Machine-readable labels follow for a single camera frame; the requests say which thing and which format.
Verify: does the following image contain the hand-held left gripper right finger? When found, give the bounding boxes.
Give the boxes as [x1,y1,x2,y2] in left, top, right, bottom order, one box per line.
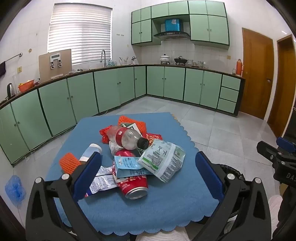
[195,151,271,241]

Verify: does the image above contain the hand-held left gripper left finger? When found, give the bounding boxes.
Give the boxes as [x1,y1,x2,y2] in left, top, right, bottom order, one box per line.
[25,152,103,241]

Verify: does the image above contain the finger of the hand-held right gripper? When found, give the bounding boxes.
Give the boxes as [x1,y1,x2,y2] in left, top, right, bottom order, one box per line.
[257,141,281,163]
[276,137,296,154]

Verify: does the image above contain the light blue paper packet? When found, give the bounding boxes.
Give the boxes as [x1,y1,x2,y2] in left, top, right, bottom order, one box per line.
[114,156,154,179]

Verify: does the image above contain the red soda can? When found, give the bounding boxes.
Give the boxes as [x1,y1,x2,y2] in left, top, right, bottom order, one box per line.
[112,148,148,200]

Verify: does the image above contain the green white plastic bag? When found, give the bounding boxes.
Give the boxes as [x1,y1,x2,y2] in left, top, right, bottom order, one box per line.
[138,139,186,183]

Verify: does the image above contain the clear plastic bottle red label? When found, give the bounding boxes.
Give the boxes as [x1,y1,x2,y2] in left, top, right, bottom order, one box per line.
[109,125,149,151]

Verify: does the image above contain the orange foam net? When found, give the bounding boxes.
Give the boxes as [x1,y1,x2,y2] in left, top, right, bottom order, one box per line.
[59,152,81,174]
[118,115,148,137]

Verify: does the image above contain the crumpled white tissue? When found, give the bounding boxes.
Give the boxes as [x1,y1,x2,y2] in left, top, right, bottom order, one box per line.
[109,140,124,156]

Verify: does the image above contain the red plastic bag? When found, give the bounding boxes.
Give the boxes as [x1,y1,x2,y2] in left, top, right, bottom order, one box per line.
[99,125,121,144]

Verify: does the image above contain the blue scalloped tablecloth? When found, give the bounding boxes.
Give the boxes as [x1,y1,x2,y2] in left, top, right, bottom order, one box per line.
[44,112,220,234]

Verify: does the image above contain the wooden door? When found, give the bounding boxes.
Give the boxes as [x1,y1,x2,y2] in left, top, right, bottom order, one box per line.
[240,28,274,120]
[267,35,296,137]

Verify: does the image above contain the red snack packet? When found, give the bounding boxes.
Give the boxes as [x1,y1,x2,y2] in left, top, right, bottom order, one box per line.
[142,132,163,146]

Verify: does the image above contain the blue plastic bag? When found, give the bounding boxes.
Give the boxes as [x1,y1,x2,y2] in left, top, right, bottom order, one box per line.
[5,175,26,204]

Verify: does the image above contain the green lower kitchen cabinets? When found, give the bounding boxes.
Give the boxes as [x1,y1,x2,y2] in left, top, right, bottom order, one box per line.
[0,65,245,165]

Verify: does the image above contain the orange plastic basin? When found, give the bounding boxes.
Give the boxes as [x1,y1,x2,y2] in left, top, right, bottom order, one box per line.
[18,80,35,93]

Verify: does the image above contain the group of drinking glasses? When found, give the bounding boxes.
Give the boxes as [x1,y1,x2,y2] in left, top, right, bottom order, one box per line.
[187,60,208,69]

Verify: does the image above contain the cardboard box with scale picture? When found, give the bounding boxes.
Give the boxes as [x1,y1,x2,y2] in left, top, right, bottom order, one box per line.
[38,49,73,83]

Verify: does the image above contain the metal electric kettle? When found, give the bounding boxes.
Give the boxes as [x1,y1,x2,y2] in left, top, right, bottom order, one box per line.
[6,83,16,99]

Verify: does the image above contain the metal towel bar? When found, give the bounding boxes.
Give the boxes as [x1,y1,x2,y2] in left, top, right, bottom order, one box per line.
[5,53,23,63]

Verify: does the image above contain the white window blind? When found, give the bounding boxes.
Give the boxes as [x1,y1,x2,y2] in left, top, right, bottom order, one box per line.
[47,3,113,65]

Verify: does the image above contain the range hood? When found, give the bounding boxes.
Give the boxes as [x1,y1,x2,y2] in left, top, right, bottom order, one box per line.
[153,31,190,41]

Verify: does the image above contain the blue box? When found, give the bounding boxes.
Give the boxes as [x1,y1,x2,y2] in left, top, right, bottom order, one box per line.
[165,19,181,32]

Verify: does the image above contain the green upper wall cabinets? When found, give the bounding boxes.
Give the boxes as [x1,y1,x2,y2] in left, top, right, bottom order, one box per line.
[131,0,230,50]

